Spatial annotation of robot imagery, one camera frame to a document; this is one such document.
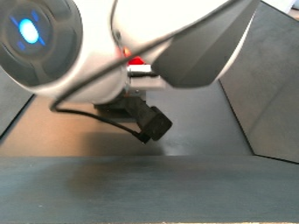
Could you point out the red shape sorter board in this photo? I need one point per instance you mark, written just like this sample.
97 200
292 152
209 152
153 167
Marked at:
137 60

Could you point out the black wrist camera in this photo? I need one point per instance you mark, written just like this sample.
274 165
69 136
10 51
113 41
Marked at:
152 120

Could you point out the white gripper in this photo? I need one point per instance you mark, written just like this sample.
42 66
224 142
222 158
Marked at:
144 79

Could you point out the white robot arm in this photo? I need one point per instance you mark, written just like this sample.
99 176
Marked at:
136 43

